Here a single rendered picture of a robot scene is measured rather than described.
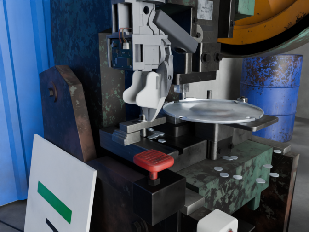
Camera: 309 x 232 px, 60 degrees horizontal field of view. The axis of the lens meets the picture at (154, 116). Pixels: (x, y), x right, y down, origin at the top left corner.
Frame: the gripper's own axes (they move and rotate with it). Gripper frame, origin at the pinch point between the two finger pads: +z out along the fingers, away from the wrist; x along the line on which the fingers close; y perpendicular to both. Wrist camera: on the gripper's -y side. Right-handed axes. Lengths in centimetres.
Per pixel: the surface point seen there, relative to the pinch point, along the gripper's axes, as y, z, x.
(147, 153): 0.0, 8.5, -1.6
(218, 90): -226, 38, -138
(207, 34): -34.6, -15.3, -14.4
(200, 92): -193, 35, -138
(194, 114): -24.3, 6.3, -9.8
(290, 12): -66, -23, -4
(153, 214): 2.7, 18.5, 3.1
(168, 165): -0.6, 9.3, 3.6
